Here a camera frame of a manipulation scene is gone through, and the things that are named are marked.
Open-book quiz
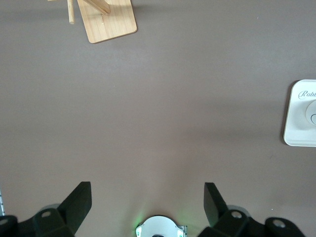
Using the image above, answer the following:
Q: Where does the cream tray with rabbit print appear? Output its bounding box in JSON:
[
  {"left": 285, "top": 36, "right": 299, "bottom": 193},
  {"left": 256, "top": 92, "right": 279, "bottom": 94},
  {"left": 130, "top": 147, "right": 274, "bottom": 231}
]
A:
[{"left": 283, "top": 79, "right": 316, "bottom": 147}]

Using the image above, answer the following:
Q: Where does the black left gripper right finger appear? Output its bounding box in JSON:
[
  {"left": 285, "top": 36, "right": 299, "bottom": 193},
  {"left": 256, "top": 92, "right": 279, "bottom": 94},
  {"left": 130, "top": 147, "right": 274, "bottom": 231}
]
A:
[{"left": 198, "top": 182, "right": 307, "bottom": 237}]

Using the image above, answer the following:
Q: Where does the wooden cup rack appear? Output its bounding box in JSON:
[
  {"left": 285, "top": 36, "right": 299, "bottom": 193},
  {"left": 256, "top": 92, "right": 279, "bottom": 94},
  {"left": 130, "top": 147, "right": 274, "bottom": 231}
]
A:
[{"left": 48, "top": 0, "right": 138, "bottom": 44}]

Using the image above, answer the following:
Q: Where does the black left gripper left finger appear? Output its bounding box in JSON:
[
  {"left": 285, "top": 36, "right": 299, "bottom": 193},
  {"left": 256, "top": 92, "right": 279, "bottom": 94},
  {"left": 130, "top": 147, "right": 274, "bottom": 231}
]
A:
[{"left": 0, "top": 181, "right": 93, "bottom": 237}]

